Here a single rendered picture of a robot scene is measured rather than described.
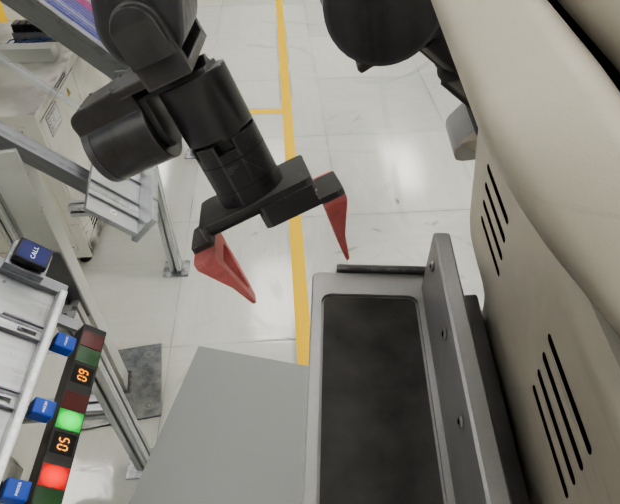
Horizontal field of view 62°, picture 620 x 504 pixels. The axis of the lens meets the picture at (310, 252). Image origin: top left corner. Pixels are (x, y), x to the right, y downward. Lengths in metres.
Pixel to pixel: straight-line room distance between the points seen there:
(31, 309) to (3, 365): 0.10
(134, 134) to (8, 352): 0.50
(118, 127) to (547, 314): 0.33
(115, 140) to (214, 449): 0.54
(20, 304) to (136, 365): 0.83
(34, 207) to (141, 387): 0.69
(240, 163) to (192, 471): 0.53
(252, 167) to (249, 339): 1.30
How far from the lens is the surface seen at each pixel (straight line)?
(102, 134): 0.44
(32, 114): 1.68
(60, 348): 0.88
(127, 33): 0.37
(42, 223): 1.18
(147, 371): 1.67
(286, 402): 0.87
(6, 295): 0.90
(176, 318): 1.78
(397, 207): 2.16
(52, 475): 0.82
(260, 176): 0.42
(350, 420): 0.35
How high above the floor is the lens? 1.35
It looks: 44 degrees down
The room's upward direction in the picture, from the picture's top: straight up
